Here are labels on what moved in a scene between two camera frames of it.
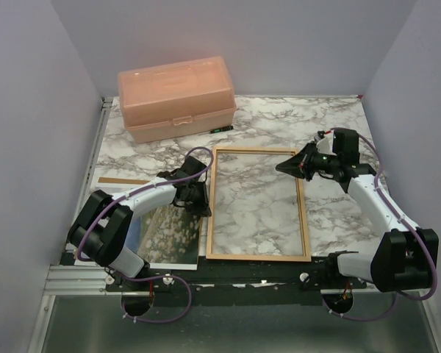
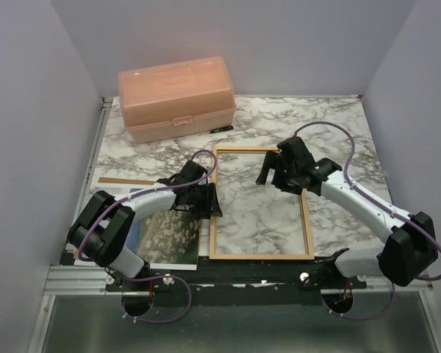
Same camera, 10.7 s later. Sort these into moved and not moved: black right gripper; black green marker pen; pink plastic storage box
Moved: black right gripper
Not moved: black green marker pen; pink plastic storage box
